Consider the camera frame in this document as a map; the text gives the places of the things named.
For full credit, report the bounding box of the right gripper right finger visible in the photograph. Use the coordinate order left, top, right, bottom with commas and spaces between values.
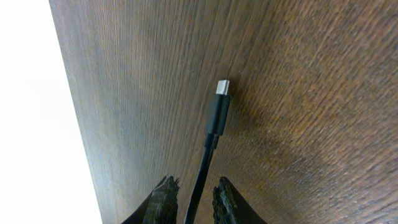
212, 177, 267, 224

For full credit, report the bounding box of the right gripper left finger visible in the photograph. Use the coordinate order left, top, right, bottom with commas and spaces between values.
122, 175, 180, 224

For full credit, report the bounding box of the black USB charging cable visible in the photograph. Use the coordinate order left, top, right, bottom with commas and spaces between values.
183, 79, 231, 224

